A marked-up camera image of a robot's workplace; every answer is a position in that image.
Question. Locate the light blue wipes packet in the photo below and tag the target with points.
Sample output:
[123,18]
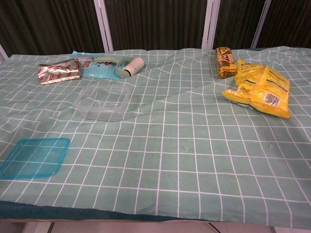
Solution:
[102,71]

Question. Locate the gold brown biscuit packet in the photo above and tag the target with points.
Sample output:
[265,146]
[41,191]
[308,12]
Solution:
[224,65]

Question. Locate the blue plastic lid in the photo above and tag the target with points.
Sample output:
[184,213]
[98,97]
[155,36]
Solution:
[36,157]

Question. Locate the green white checked tablecloth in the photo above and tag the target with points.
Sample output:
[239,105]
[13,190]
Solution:
[170,145]

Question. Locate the yellow snack bag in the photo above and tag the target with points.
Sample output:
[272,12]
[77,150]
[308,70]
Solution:
[264,89]

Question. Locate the clear plastic container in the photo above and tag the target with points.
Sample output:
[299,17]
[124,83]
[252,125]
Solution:
[102,106]

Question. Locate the silver red snack packet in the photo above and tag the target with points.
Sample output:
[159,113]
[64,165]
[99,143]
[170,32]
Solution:
[58,71]

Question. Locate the dark screen panel white frame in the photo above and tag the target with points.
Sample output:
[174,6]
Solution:
[3,51]
[291,21]
[238,21]
[48,24]
[158,24]

